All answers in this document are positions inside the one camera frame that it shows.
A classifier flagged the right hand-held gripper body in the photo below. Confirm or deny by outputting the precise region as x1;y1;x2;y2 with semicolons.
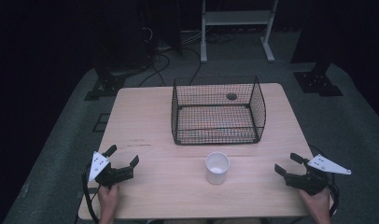
285;154;353;197

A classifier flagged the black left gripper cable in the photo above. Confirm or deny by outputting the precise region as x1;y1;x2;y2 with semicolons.
81;163;100;224

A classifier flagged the white cup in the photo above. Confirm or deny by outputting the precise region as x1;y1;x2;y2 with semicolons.
204;150;232;186

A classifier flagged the person's left hand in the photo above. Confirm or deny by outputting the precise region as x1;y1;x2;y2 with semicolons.
96;182;120;218

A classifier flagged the black wire mesh basket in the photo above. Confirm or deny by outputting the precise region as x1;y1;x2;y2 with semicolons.
170;75;267;147

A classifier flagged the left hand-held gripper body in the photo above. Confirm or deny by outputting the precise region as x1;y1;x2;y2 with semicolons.
88;150;135;189

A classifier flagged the person's right hand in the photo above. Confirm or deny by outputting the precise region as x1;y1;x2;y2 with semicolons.
297;187;332;219

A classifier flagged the black stand base plate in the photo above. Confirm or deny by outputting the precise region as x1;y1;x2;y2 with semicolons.
83;74;127;102
292;70;344;97

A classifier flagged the bundle of floor cables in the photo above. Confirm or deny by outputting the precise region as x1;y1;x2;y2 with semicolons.
205;28;242;45

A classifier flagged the black floor cable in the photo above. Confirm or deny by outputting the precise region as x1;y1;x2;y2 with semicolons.
137;50;172;89
181;46;203;87

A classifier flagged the dark equipment box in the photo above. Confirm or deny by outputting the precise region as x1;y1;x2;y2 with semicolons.
93;0;156;71

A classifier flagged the white metal stand frame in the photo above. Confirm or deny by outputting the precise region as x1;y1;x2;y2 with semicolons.
200;0;279;64

